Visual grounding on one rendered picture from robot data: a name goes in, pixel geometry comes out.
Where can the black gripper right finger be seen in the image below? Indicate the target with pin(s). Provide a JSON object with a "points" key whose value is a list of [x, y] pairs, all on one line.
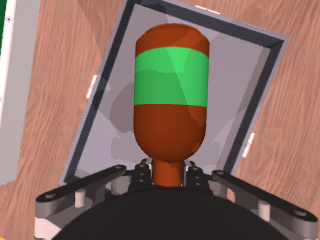
{"points": [[292, 221]]}

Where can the brown bottle with green label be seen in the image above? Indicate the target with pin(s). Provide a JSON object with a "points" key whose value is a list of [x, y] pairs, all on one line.
{"points": [[170, 97]]}

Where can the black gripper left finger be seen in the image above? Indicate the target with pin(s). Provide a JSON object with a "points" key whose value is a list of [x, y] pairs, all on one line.
{"points": [[54, 209]]}

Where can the grey rectangular tray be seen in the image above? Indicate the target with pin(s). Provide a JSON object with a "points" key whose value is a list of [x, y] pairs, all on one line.
{"points": [[243, 61]]}

